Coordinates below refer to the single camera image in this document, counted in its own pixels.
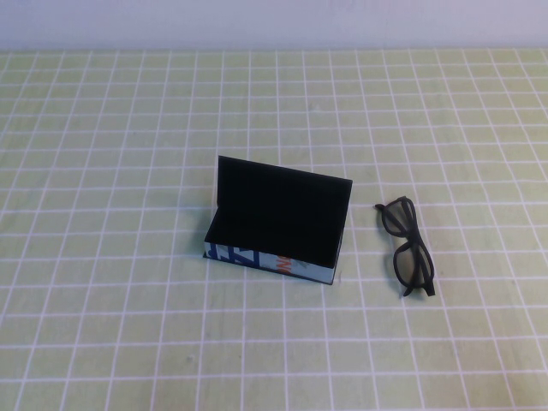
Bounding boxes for black printed glasses case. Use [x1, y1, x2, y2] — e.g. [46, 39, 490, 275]
[201, 154, 355, 287]

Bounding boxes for black framed glasses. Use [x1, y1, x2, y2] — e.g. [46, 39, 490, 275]
[374, 195, 438, 299]

